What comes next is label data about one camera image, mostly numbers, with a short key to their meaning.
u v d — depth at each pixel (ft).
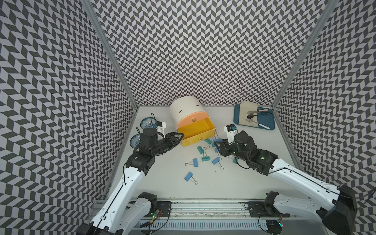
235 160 2.17
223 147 2.38
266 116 3.63
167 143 2.10
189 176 2.76
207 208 2.48
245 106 3.77
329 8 2.19
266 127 3.66
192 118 2.77
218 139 2.53
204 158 2.96
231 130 2.10
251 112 3.68
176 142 2.11
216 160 2.93
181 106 2.92
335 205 1.28
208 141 3.16
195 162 2.92
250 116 3.65
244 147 1.77
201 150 3.12
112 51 2.92
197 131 2.74
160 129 2.23
